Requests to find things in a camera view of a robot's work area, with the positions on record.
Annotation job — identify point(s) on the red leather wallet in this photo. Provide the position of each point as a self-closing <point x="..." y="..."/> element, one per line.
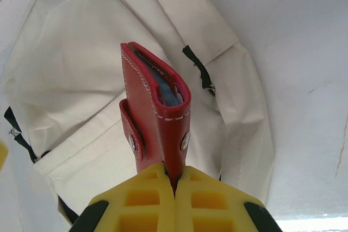
<point x="141" y="93"/>

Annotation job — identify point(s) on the cream canvas backpack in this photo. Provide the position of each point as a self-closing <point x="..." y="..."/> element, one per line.
<point x="68" y="52"/>

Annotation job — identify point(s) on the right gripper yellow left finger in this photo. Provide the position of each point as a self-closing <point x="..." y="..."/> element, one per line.
<point x="141" y="204"/>

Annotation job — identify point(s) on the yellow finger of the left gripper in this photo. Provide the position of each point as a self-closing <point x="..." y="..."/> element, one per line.
<point x="2" y="156"/>

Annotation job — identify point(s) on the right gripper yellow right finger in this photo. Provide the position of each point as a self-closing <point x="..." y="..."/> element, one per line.
<point x="212" y="204"/>

